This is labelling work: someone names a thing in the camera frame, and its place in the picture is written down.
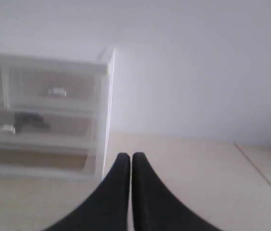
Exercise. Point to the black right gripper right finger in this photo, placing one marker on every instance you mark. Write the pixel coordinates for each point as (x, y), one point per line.
(155, 207)

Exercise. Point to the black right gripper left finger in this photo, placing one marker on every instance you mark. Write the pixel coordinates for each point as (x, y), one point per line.
(106, 209)

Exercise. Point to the keys with blue tag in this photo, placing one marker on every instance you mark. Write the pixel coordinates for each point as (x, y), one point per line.
(34, 120)

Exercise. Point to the clear wide drawer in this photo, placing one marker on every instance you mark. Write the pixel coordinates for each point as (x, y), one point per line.
(61, 125)

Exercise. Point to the white plastic drawer cabinet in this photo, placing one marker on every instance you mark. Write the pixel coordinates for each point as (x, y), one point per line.
(66, 157)

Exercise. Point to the clear upper right drawer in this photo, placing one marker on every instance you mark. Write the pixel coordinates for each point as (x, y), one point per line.
(50, 89)

